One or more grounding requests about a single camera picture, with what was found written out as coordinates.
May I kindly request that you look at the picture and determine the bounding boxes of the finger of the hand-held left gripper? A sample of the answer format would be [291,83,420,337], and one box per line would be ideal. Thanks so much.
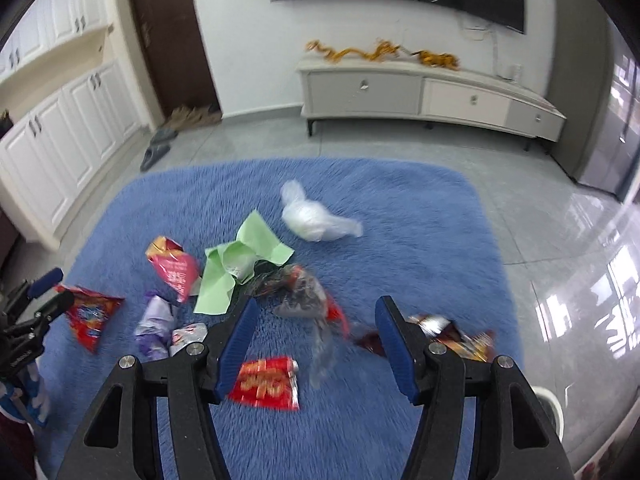
[0,290,76,347]
[0,267,65,318]

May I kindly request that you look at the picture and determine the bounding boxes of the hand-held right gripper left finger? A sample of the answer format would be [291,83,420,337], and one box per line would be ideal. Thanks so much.
[55,296,261,480]

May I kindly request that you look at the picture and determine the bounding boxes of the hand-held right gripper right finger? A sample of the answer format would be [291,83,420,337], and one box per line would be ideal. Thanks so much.
[375,295,576,480]

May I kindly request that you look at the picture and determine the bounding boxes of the red packet with gold print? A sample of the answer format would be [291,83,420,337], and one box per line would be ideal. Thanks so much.
[227,356,301,412]

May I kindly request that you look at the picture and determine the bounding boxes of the silver wrapper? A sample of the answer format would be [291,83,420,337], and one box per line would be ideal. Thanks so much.
[169,322,208,358]

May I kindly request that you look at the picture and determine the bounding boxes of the green paper sheet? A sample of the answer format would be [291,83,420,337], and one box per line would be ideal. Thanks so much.
[192,210,296,316]

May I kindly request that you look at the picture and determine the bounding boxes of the clear plastic bag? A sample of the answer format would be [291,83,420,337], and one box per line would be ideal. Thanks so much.
[250,264,351,391]

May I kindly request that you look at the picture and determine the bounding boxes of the purple wrapper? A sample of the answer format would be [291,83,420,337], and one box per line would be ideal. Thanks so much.
[134,294,178,361]

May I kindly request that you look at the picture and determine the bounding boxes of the pink snack packet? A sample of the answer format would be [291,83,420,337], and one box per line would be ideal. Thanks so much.
[145,236,202,303]

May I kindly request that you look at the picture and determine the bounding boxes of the white plastic bag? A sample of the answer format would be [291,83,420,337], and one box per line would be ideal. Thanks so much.
[280,180,363,243]

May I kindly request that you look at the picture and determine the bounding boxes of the white rimmed trash bin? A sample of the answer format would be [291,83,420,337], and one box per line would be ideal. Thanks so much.
[530,385,566,441]

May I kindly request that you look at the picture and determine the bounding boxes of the blue shaggy rug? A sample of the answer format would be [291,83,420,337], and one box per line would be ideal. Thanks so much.
[37,157,526,480]

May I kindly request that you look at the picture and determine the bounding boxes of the beige door mat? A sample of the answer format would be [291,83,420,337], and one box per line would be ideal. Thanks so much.
[162,105,223,132]

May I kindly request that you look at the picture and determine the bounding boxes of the grey television cabinet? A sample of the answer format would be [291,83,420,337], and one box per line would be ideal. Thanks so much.
[297,55,568,152]

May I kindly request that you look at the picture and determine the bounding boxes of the brown door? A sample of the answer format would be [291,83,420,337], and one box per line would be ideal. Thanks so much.
[125,0,221,120]

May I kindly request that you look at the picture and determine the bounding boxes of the grey refrigerator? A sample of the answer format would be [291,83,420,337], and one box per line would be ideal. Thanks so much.
[575,25,640,201]

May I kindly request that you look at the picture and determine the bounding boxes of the golden tiger ornament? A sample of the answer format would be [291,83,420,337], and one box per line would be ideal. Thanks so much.
[417,50,460,70]

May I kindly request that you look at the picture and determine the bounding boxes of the golden dragon ornament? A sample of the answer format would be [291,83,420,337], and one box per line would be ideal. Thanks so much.
[306,37,406,63]

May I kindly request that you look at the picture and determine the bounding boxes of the white wall cabinet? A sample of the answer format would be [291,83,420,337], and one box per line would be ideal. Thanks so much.
[0,0,108,81]

